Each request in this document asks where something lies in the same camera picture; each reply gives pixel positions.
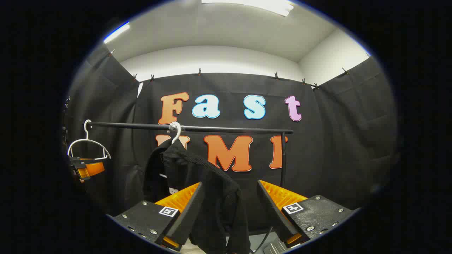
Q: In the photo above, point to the black knit garment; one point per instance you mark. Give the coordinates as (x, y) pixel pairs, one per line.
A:
(212, 190)

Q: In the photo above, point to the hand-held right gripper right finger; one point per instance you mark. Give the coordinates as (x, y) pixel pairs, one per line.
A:
(273, 215)

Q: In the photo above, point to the black backdrop cloth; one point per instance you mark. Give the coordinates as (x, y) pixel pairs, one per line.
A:
(335, 141)

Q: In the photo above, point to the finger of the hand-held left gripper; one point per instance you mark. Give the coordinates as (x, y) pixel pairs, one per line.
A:
(93, 169)

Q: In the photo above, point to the grey ribbed object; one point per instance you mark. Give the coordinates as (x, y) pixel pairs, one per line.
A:
(274, 247)

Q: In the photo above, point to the black clothes rack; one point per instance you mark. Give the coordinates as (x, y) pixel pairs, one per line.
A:
(229, 129)

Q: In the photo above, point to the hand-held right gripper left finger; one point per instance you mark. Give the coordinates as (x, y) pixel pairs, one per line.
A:
(187, 218)

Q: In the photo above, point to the white plastic hanger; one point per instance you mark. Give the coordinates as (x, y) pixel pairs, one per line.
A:
(86, 140)
(178, 135)

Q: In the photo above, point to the small ceiling light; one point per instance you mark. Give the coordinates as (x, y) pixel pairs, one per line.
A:
(116, 32)

